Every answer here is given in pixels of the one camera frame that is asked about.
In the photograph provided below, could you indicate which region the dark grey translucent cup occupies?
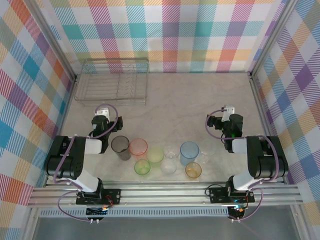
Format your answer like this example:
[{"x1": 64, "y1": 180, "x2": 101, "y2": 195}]
[{"x1": 110, "y1": 135, "x2": 132, "y2": 161}]

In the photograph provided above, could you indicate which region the red translucent cup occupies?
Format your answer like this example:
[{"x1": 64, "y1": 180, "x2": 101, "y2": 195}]
[{"x1": 128, "y1": 138, "x2": 148, "y2": 161}]

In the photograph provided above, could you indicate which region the small clear faceted cup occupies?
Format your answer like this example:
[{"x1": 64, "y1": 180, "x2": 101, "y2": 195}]
[{"x1": 198, "y1": 149, "x2": 210, "y2": 165}]

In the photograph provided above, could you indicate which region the tall blue translucent cup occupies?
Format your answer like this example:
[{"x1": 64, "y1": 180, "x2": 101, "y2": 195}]
[{"x1": 179, "y1": 141, "x2": 200, "y2": 166}]

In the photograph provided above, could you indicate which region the clear plastic dish rack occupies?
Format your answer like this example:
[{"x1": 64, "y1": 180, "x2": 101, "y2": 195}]
[{"x1": 74, "y1": 57, "x2": 150, "y2": 108}]

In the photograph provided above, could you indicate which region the pale green frosted cup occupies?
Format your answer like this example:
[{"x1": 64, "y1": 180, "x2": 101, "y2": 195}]
[{"x1": 146, "y1": 146, "x2": 165, "y2": 164}]

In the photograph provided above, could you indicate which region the bright green translucent cup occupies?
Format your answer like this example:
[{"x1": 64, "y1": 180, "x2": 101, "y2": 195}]
[{"x1": 134, "y1": 159, "x2": 152, "y2": 177}]

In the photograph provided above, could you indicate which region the orange translucent cup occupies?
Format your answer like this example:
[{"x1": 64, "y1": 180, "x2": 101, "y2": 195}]
[{"x1": 184, "y1": 161, "x2": 203, "y2": 179}]

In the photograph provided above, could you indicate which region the frosted white cup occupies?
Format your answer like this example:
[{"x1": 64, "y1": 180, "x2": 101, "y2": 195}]
[{"x1": 160, "y1": 159, "x2": 177, "y2": 176}]

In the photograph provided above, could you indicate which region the small circuit board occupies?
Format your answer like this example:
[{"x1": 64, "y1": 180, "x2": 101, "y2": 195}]
[
  {"x1": 85, "y1": 206, "x2": 110, "y2": 224},
  {"x1": 227, "y1": 204, "x2": 248, "y2": 222}
]

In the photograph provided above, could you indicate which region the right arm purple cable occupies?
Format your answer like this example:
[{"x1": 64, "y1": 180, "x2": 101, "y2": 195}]
[{"x1": 205, "y1": 107, "x2": 279, "y2": 223}]

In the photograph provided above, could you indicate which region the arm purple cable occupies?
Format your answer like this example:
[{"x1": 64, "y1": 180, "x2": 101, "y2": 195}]
[
  {"x1": 52, "y1": 103, "x2": 119, "y2": 223},
  {"x1": 205, "y1": 107, "x2": 279, "y2": 223}
]

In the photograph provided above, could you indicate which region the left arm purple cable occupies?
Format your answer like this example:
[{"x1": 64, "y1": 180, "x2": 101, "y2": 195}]
[{"x1": 52, "y1": 103, "x2": 119, "y2": 223}]

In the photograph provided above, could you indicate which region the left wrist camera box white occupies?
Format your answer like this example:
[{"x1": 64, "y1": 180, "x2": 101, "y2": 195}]
[{"x1": 96, "y1": 106, "x2": 111, "y2": 118}]

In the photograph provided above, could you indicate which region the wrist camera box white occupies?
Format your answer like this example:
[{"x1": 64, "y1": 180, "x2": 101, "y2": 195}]
[
  {"x1": 96, "y1": 106, "x2": 111, "y2": 118},
  {"x1": 221, "y1": 105, "x2": 236, "y2": 123}
]

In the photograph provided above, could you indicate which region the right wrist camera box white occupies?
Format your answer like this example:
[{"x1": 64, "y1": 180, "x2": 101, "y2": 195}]
[{"x1": 221, "y1": 105, "x2": 236, "y2": 123}]

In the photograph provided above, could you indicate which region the aluminium side rail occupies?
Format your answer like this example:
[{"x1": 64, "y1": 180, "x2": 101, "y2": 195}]
[
  {"x1": 43, "y1": 76, "x2": 79, "y2": 188},
  {"x1": 248, "y1": 73, "x2": 287, "y2": 185}
]

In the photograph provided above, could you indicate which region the black cable loop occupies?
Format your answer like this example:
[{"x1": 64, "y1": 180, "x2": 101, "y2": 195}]
[{"x1": 204, "y1": 184, "x2": 227, "y2": 199}]

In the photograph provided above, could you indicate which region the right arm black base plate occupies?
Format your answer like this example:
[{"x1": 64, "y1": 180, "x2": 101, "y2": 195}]
[{"x1": 208, "y1": 187, "x2": 256, "y2": 204}]

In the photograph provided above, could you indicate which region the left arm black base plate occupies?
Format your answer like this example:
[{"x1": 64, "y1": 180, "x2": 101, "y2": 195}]
[{"x1": 75, "y1": 188, "x2": 122, "y2": 206}]

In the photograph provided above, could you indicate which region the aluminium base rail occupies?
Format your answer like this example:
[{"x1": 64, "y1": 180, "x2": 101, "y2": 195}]
[{"x1": 26, "y1": 179, "x2": 305, "y2": 208}]

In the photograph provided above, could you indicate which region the aluminium frame post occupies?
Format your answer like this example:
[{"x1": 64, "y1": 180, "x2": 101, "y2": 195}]
[
  {"x1": 26, "y1": 0, "x2": 78, "y2": 82},
  {"x1": 248, "y1": 0, "x2": 301, "y2": 81}
]

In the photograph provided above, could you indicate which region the slotted grey cable duct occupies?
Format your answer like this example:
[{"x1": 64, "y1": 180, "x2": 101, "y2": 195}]
[{"x1": 39, "y1": 207, "x2": 231, "y2": 218}]

